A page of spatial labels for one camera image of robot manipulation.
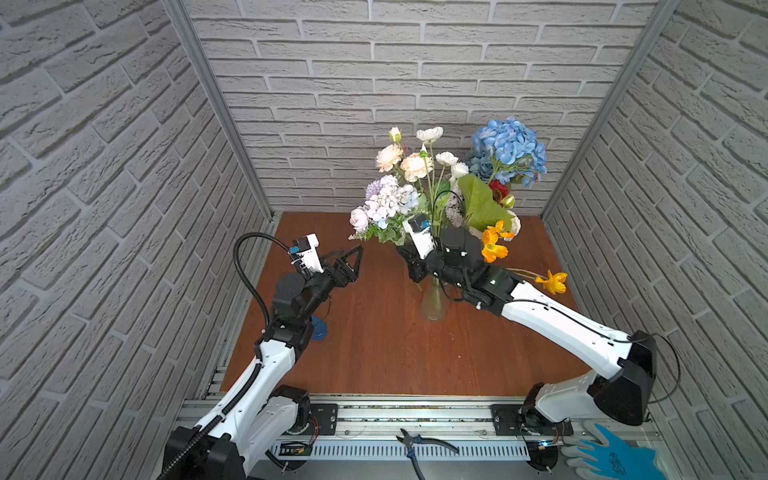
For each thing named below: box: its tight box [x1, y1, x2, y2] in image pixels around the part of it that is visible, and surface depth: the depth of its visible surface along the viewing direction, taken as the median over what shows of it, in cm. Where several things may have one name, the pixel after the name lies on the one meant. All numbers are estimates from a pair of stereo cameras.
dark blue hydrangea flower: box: [466, 116, 548, 188], surface depth 61 cm
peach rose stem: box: [376, 126, 434, 183], surface depth 67 cm
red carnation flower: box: [488, 180, 515, 209], surface depth 66 cm
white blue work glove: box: [561, 420, 667, 480], surface depth 70 cm
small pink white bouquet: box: [348, 175, 419, 246], surface depth 63 cm
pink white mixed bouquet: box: [445, 192, 465, 228], surface depth 85 cm
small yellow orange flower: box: [482, 220, 568, 295], surface depth 63 cm
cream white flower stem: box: [416, 126, 469, 241], surface depth 68 cm
